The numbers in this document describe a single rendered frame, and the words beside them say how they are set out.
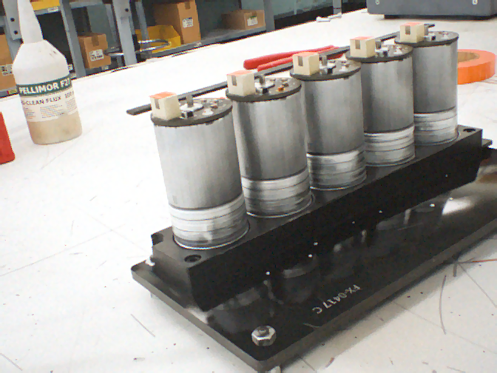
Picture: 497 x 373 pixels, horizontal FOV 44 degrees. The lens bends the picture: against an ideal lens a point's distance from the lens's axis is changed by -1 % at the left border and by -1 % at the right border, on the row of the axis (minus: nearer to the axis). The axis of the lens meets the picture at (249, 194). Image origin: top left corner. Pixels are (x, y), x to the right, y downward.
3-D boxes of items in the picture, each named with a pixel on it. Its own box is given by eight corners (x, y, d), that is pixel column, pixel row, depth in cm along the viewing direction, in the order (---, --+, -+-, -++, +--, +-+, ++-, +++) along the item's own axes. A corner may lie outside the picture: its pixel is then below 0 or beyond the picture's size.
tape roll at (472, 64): (393, 73, 45) (392, 57, 45) (466, 60, 46) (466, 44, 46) (432, 90, 40) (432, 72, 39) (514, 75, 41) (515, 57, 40)
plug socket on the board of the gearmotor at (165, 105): (188, 114, 18) (185, 92, 18) (163, 122, 18) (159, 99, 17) (174, 110, 19) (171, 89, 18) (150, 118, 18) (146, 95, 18)
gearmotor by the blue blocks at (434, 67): (469, 152, 26) (470, 29, 24) (433, 169, 25) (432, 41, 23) (422, 141, 28) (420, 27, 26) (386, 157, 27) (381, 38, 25)
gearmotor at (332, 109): (381, 195, 23) (375, 60, 21) (334, 217, 22) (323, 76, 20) (334, 180, 25) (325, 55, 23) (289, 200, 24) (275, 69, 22)
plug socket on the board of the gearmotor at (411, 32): (428, 39, 24) (428, 21, 24) (414, 44, 23) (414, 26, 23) (412, 38, 25) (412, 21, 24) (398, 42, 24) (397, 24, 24)
